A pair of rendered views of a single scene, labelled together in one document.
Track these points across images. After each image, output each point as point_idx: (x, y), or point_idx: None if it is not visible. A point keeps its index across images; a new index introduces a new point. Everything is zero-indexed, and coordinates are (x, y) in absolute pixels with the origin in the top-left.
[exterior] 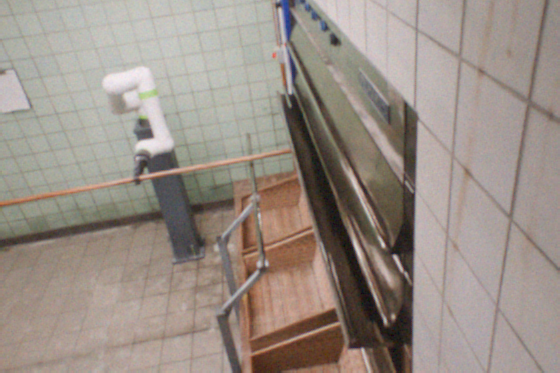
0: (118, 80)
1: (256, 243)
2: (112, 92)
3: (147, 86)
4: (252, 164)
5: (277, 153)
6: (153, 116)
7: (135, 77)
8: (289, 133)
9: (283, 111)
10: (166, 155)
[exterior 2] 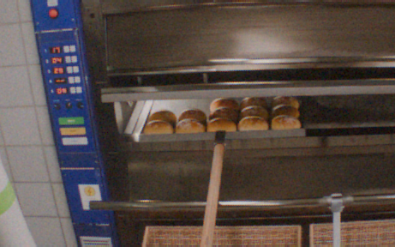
0: None
1: None
2: None
3: (3, 169)
4: (226, 200)
5: (221, 165)
6: (31, 243)
7: None
8: (296, 81)
9: (205, 83)
10: None
